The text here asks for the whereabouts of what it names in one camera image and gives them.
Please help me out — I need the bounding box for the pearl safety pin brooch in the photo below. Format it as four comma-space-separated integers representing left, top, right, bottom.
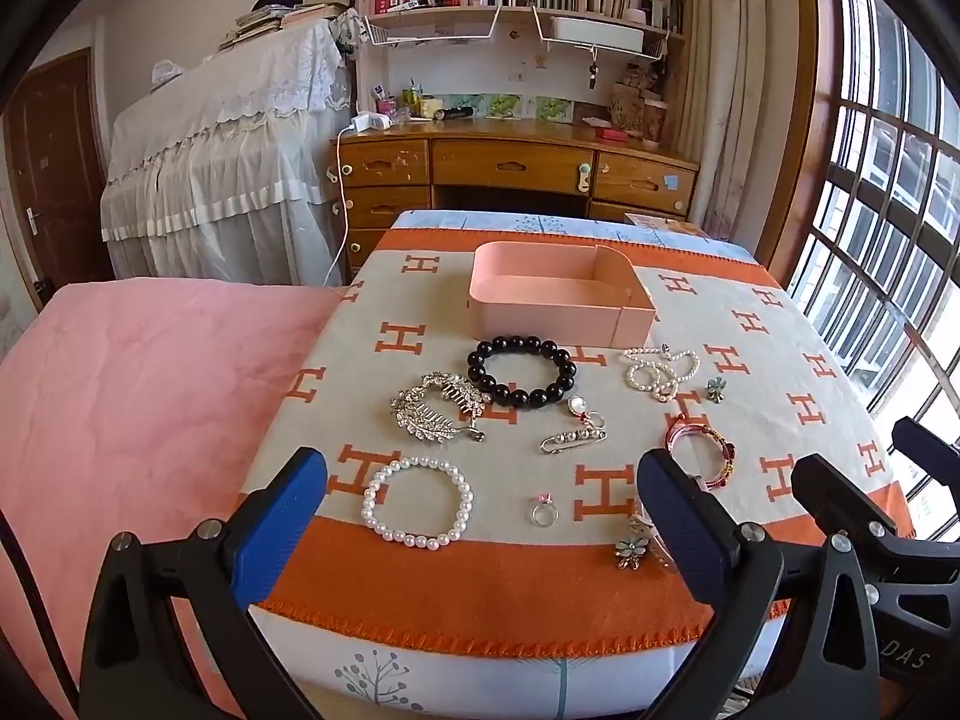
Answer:
540, 411, 608, 455

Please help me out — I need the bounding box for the white lace covered piano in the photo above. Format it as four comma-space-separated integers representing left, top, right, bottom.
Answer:
101, 21, 353, 286

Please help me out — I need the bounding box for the black bead bracelet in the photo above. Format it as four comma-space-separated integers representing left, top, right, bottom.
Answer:
465, 335, 580, 412

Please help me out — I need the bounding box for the pink bed cover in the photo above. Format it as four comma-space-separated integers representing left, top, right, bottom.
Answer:
2, 278, 342, 671

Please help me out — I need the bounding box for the silver rhinestone leaf hair comb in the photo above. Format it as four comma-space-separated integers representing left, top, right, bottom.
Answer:
391, 372, 488, 444

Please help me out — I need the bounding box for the orange H pattern blanket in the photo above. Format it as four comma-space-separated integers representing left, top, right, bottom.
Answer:
247, 229, 913, 658

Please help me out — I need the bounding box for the flower brooch bottom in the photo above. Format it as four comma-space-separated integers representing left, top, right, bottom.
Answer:
615, 533, 649, 571

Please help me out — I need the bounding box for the red string bracelet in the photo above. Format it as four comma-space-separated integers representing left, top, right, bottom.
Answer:
664, 413, 737, 493

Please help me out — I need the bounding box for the large white pearl bracelet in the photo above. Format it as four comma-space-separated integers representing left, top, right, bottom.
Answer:
359, 453, 475, 551

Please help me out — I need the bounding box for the pink jewelry tray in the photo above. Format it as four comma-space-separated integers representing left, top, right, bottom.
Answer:
467, 241, 656, 349

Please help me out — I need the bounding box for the wooden desk with drawers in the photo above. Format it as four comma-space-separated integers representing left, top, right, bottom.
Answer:
340, 119, 698, 275

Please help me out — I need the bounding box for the wooden bookshelf with books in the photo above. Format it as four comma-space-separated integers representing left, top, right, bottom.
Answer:
353, 0, 686, 124

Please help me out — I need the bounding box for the white wire hanging basket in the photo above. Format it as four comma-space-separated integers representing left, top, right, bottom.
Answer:
530, 5, 669, 62

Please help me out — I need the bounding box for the window with dark grille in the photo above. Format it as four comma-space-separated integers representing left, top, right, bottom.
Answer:
782, 0, 960, 542

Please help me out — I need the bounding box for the silver ring pink stone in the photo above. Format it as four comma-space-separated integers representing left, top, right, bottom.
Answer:
529, 493, 558, 528

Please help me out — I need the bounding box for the small green flower brooch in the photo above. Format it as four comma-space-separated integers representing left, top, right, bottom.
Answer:
706, 377, 727, 403

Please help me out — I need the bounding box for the white charger cable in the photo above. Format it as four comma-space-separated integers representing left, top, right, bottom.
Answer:
320, 109, 394, 288

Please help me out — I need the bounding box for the beige curtain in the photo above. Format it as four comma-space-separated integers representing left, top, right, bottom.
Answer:
675, 0, 799, 252

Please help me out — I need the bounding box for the brown wooden door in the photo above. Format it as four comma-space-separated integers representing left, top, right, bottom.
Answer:
3, 49, 114, 301

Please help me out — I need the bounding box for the orange cover book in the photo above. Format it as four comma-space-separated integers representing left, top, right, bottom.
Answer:
625, 213, 706, 238

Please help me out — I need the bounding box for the small white pearl necklace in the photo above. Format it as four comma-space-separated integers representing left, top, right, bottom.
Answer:
620, 343, 701, 403

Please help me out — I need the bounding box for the round pearl earring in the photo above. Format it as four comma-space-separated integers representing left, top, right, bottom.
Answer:
568, 395, 587, 416

